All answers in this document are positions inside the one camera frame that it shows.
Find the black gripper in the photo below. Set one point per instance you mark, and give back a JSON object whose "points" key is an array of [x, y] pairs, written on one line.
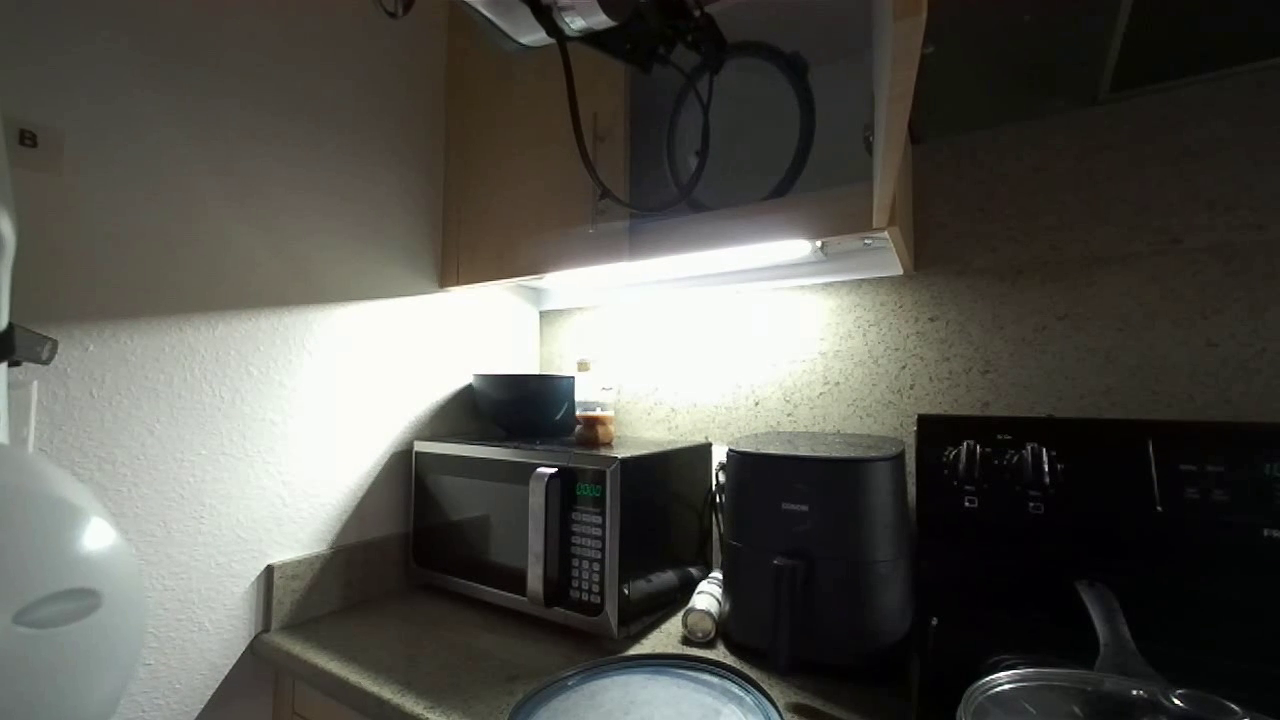
{"points": [[652, 22]]}

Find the light wooden cabinet door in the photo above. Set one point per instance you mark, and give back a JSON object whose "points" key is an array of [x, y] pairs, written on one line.
{"points": [[902, 122]]}

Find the under-cabinet strip light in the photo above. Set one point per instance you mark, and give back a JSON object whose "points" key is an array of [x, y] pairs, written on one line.
{"points": [[720, 263]]}

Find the dark cabinet above stove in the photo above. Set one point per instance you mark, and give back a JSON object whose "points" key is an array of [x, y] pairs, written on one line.
{"points": [[1064, 53]]}

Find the jar with amber liquid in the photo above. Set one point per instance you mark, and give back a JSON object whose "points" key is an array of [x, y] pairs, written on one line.
{"points": [[592, 425]]}

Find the dark round bowl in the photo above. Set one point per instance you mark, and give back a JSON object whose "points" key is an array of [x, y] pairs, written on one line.
{"points": [[524, 404]]}

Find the black stove knob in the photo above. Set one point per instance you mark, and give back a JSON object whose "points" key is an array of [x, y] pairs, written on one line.
{"points": [[1033, 467], [964, 467]]}

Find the black air fryer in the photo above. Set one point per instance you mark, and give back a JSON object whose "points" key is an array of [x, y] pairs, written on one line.
{"points": [[816, 535]]}

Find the stainless steel microwave oven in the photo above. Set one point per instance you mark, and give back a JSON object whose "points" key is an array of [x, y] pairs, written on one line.
{"points": [[532, 524]]}

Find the small pale grinder bottle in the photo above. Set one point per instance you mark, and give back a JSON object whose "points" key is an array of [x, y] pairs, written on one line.
{"points": [[705, 608]]}

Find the black kitchen stove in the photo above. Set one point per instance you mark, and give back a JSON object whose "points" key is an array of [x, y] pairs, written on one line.
{"points": [[1133, 535]]}

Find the grey wall bracket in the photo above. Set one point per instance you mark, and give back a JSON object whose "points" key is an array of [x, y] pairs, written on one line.
{"points": [[26, 345]]}

